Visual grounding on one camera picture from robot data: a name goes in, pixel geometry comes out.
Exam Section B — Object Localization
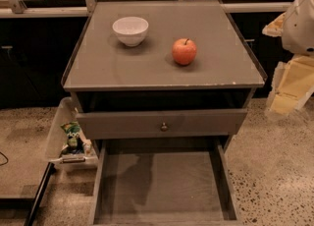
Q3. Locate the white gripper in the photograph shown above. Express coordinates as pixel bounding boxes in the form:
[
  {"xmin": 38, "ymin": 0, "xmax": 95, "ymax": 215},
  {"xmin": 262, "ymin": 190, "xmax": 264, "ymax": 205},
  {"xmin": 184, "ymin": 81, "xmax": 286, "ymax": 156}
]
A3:
[{"xmin": 262, "ymin": 0, "xmax": 314, "ymax": 115}]

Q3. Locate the red apple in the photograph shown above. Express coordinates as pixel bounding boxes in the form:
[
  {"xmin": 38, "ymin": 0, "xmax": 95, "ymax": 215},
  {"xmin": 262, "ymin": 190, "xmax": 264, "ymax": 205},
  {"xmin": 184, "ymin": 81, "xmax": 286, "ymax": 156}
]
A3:
[{"xmin": 172, "ymin": 38, "xmax": 197, "ymax": 66}]

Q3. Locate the grey top drawer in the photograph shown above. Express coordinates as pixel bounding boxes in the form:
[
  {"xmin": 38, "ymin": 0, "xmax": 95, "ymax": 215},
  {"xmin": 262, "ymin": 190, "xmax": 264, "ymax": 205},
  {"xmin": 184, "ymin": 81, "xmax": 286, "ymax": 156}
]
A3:
[{"xmin": 77, "ymin": 109, "xmax": 247, "ymax": 140}]

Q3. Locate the grey drawer cabinet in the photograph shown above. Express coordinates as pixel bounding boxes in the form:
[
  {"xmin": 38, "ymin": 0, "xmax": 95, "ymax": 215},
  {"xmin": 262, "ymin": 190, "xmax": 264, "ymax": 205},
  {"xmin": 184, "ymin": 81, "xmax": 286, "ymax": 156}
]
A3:
[{"xmin": 61, "ymin": 0, "xmax": 268, "ymax": 149}]

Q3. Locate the round drawer knob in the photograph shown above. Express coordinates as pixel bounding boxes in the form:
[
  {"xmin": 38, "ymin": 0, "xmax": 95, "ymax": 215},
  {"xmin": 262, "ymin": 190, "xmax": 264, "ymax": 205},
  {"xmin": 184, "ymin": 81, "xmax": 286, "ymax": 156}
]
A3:
[{"xmin": 160, "ymin": 123, "xmax": 169, "ymax": 132}]

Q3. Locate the open grey middle drawer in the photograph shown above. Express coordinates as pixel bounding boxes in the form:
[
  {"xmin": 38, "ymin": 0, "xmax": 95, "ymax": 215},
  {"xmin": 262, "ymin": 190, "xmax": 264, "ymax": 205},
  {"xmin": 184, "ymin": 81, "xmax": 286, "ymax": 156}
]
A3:
[{"xmin": 88, "ymin": 138, "xmax": 243, "ymax": 226}]

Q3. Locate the white ceramic bowl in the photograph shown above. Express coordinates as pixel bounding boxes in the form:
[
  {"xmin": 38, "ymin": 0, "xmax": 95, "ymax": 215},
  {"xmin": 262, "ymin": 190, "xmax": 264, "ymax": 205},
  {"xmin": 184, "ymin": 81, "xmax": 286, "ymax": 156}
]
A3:
[{"xmin": 112, "ymin": 17, "xmax": 149, "ymax": 47}]

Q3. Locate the green snack bag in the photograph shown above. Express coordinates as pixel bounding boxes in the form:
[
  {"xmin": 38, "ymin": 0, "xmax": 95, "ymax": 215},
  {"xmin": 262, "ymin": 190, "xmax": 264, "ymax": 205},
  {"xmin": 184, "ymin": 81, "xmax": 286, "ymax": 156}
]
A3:
[{"xmin": 61, "ymin": 122, "xmax": 83, "ymax": 154}]

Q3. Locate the clear plastic bin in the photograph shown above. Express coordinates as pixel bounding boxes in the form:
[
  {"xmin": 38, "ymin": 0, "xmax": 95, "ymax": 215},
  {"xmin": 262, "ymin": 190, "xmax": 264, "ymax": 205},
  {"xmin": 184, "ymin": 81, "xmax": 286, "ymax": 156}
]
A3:
[{"xmin": 44, "ymin": 97, "xmax": 98, "ymax": 171}]

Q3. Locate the black cable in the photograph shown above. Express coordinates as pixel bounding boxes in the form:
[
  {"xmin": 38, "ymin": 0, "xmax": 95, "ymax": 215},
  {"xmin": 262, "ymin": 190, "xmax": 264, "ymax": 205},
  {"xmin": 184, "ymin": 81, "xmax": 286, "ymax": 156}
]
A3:
[{"xmin": 0, "ymin": 151, "xmax": 10, "ymax": 167}]

